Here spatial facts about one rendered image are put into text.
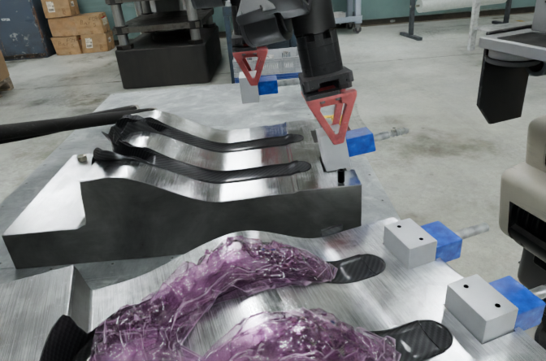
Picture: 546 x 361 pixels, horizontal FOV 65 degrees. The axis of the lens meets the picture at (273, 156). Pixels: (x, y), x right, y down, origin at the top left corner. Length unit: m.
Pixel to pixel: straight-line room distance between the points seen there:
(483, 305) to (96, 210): 0.47
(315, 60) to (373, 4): 6.64
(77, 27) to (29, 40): 0.73
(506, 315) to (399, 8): 6.98
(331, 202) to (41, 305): 0.36
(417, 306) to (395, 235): 0.09
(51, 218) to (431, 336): 0.52
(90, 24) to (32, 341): 6.87
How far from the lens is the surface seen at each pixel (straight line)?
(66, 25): 7.35
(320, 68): 0.58
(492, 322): 0.44
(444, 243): 0.53
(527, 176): 0.85
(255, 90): 0.87
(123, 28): 4.67
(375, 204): 0.72
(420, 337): 0.45
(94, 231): 0.65
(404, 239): 0.51
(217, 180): 0.65
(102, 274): 0.65
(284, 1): 0.53
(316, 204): 0.59
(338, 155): 0.61
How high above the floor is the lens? 1.18
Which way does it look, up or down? 26 degrees down
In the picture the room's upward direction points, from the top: 5 degrees counter-clockwise
